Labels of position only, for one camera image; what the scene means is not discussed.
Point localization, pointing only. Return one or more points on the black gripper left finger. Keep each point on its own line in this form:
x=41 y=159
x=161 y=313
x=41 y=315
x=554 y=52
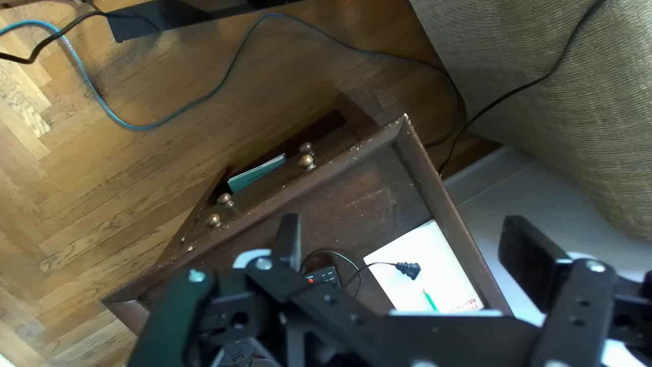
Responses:
x=271 y=286

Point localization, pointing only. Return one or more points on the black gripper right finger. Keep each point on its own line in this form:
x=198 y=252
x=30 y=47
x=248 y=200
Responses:
x=578 y=313

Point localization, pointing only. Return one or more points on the brass drawer knob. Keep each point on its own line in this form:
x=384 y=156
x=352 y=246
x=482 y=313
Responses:
x=225 y=200
x=309 y=161
x=214 y=221
x=306 y=148

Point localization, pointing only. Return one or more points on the teal book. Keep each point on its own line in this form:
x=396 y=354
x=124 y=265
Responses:
x=256 y=176

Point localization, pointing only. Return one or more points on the dark wooden side table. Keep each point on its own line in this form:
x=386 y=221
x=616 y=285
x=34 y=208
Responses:
x=354 y=191

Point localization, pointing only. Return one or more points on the white notepad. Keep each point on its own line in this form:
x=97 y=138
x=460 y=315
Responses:
x=445 y=256

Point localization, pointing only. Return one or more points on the olive fabric couch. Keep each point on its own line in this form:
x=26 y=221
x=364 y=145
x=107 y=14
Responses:
x=578 y=103

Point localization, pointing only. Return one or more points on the black stand base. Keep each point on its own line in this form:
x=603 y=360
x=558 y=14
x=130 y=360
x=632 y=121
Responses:
x=163 y=17

